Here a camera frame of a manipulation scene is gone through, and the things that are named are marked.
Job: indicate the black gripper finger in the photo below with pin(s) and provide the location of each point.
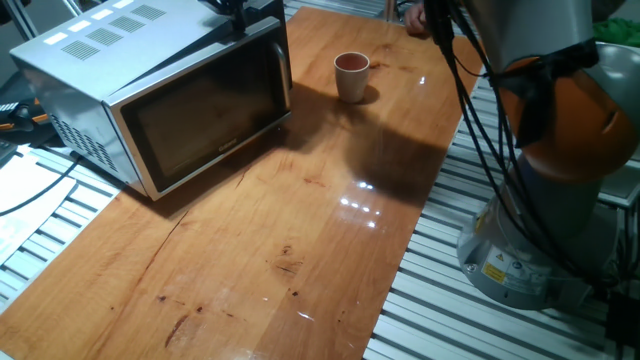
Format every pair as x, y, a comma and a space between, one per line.
240, 17
217, 6

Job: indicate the silver microwave oven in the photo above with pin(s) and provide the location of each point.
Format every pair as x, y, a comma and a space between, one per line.
140, 60

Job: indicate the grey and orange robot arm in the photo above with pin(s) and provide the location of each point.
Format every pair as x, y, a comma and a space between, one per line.
575, 130

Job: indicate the bare human hand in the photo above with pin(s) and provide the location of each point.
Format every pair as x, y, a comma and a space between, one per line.
416, 17

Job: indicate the beige cup pink inside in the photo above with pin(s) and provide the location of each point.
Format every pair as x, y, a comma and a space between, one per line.
351, 82

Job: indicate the slanted wooden strut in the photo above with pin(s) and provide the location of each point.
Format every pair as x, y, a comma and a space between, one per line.
390, 9

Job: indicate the black orange teach pendant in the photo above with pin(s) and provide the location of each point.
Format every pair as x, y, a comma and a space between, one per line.
20, 117

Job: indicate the orange wooden board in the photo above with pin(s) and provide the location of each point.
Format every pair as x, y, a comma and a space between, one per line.
300, 250

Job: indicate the black computer keyboard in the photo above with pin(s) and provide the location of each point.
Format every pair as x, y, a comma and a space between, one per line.
6, 149

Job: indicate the white paper sheet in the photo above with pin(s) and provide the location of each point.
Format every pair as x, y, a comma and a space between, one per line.
20, 175

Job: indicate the green cloth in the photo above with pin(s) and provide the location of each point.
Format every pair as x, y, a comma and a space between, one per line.
617, 32

